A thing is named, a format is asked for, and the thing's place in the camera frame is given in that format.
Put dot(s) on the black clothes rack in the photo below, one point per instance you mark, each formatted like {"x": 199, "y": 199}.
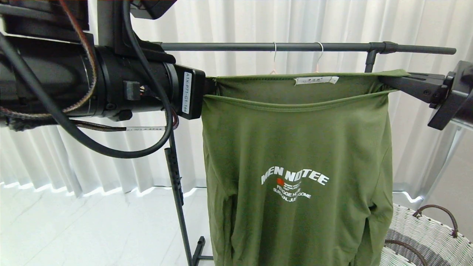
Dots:
{"x": 295, "y": 47}

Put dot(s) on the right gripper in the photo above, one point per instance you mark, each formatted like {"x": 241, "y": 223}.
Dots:
{"x": 456, "y": 96}

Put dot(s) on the green garment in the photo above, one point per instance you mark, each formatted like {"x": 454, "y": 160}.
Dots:
{"x": 295, "y": 147}

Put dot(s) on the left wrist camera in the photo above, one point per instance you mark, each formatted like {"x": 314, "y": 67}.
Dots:
{"x": 122, "y": 26}

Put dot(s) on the white laundry basket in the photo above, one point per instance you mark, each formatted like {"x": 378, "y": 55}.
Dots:
{"x": 428, "y": 236}

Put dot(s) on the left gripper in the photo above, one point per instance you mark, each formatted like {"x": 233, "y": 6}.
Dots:
{"x": 111, "y": 81}

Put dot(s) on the pink clothes hanger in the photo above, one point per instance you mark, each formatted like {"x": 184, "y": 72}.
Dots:
{"x": 322, "y": 48}
{"x": 275, "y": 48}

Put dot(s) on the white curtain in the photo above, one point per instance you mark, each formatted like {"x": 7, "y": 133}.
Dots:
{"x": 295, "y": 18}

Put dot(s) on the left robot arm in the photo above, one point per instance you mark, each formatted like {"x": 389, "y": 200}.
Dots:
{"x": 37, "y": 18}

